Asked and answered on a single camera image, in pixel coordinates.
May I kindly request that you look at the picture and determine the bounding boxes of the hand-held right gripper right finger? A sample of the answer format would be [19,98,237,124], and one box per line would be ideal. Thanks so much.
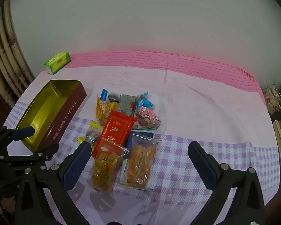
[188,141,267,225]

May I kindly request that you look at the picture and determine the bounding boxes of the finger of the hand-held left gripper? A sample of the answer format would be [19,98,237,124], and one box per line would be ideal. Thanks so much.
[0,126,36,151]
[0,142,60,164]

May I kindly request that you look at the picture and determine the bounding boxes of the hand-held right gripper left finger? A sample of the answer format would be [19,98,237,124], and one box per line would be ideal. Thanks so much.
[13,142,93,225]

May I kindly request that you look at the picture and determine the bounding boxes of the clear packet yellow snack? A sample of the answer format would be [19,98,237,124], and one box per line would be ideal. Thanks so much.
[91,139,130,192]

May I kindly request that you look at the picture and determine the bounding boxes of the maroon tin box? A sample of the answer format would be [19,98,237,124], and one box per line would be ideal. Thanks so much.
[15,80,87,152]

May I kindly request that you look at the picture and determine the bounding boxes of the yellow candy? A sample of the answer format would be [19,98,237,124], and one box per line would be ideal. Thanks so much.
[76,120,104,151]

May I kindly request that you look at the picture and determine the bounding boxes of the red snack packet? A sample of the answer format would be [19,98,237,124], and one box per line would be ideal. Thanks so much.
[91,110,138,159]

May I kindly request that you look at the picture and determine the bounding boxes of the dark blue snack packet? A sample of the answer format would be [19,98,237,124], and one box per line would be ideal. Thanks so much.
[120,130,155,176]

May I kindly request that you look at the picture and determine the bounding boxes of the clear packet orange snack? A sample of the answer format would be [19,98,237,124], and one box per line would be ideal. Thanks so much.
[118,133,162,191]

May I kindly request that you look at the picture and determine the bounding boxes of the pink patterned snack packet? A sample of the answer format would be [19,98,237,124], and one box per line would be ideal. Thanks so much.
[135,106,160,129]

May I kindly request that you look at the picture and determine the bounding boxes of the blue wrapper dark snack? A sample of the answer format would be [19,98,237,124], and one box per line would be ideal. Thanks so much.
[100,88,121,104]

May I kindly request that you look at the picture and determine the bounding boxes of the silver snack packet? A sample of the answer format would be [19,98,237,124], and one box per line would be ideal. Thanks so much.
[118,94,138,117]

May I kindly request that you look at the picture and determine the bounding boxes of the light blue snack packet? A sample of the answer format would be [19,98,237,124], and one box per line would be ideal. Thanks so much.
[133,92,155,110]

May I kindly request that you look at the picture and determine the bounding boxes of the pink purple checked tablecloth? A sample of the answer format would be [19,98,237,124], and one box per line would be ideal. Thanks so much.
[3,64,280,225]

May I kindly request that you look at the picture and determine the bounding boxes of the green tissue pack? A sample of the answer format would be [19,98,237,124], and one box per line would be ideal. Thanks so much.
[44,51,72,75]

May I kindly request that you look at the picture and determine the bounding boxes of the rattan chair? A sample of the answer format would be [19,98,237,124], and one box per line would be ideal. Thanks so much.
[0,2,36,113]

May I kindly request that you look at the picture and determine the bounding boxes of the floral patterned box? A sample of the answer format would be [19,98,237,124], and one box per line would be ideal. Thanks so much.
[263,88,281,114]

